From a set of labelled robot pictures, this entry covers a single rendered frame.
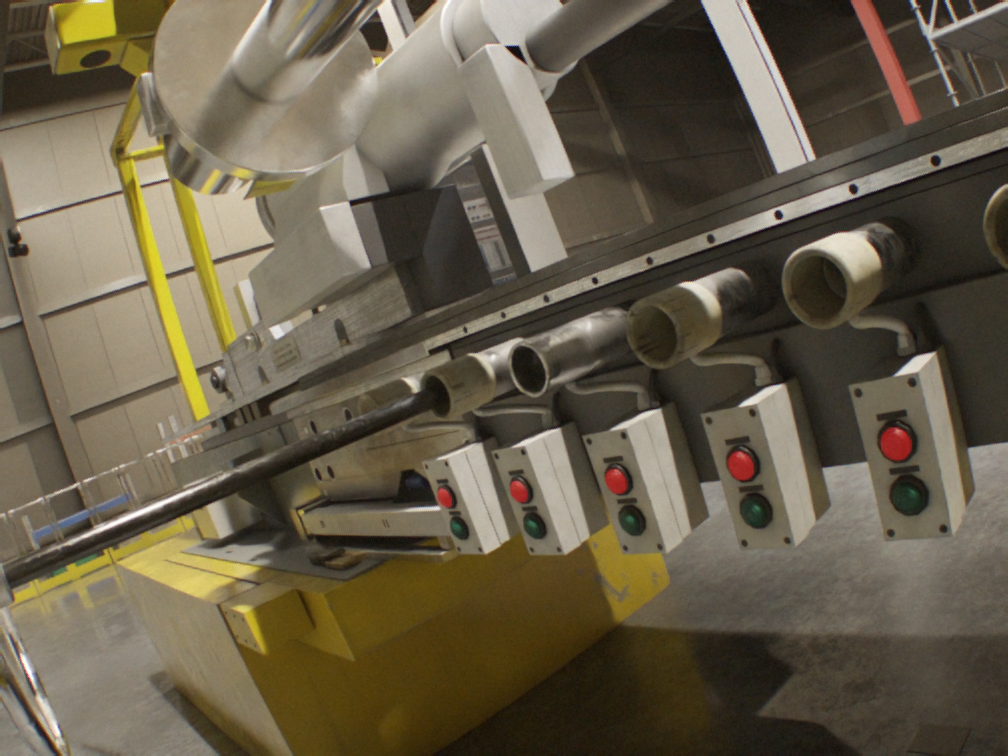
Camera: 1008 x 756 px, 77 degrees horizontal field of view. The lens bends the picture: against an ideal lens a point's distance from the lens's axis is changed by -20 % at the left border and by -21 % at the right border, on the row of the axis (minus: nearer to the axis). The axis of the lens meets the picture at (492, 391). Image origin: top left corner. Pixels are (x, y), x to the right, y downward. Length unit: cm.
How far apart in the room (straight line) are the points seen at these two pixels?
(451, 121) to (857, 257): 85
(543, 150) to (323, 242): 45
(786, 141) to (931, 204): 736
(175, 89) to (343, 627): 95
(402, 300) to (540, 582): 92
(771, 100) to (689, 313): 749
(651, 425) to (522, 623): 125
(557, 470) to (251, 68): 72
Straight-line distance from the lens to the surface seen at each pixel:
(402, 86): 131
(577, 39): 115
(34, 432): 1396
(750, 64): 823
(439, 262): 144
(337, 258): 134
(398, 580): 146
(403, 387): 108
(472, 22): 120
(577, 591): 216
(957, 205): 72
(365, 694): 182
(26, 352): 1418
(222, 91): 119
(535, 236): 169
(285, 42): 108
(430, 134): 133
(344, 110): 126
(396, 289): 147
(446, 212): 149
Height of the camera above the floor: 91
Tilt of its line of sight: 4 degrees down
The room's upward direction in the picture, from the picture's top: 20 degrees counter-clockwise
